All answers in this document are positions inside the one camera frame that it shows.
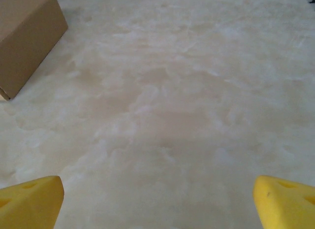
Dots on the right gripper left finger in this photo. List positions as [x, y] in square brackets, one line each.
[32, 204]

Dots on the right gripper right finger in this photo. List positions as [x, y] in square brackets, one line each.
[285, 206]

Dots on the brown cardboard box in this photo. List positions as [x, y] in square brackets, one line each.
[27, 37]

